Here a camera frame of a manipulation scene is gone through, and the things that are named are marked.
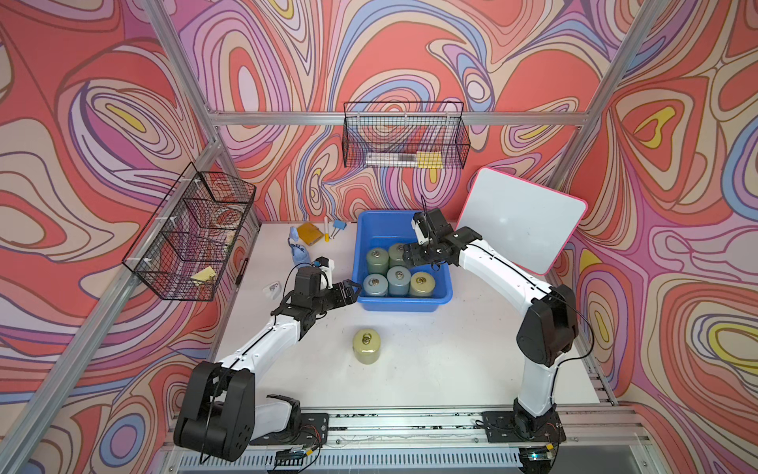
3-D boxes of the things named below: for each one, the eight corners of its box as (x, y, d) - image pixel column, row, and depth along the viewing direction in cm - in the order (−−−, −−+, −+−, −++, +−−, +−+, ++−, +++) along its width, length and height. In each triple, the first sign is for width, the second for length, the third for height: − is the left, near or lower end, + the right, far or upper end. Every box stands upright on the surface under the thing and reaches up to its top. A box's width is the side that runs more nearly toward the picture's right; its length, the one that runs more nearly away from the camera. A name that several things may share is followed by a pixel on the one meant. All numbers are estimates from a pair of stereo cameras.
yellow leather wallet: (309, 246, 115) (307, 241, 113) (297, 230, 120) (295, 226, 118) (324, 238, 118) (323, 234, 116) (312, 223, 123) (310, 219, 121)
